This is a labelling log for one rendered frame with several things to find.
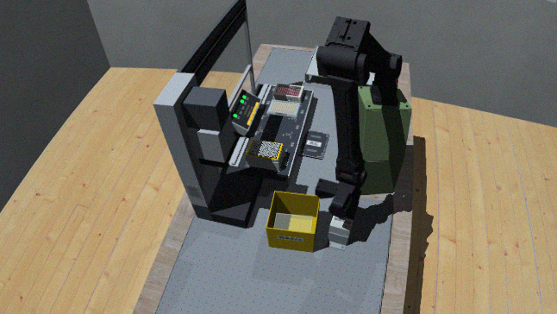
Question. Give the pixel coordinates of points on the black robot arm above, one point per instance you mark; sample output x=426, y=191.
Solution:
x=349, y=49

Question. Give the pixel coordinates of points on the yellow open-top bin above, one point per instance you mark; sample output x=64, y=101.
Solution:
x=296, y=204

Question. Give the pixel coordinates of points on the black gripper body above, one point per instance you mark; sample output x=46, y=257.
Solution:
x=353, y=208

